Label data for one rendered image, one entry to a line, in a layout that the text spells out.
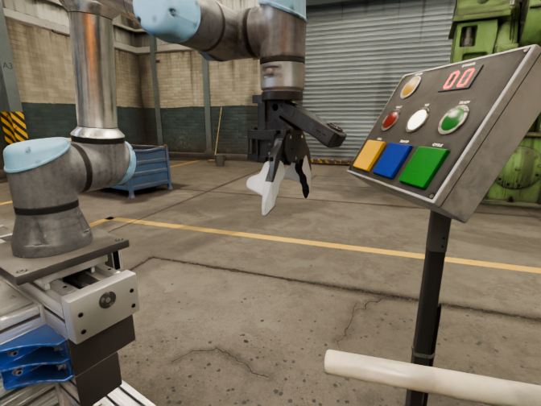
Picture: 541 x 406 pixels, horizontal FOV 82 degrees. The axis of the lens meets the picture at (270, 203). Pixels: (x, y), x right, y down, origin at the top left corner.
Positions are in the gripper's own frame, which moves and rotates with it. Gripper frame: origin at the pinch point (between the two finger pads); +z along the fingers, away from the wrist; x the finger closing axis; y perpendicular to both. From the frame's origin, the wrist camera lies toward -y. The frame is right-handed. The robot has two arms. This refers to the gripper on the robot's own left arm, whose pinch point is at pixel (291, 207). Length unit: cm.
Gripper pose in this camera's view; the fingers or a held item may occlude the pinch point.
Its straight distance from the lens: 57.7
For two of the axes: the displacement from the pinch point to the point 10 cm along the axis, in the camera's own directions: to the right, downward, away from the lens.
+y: -8.3, -1.4, 5.3
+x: -5.5, 2.1, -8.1
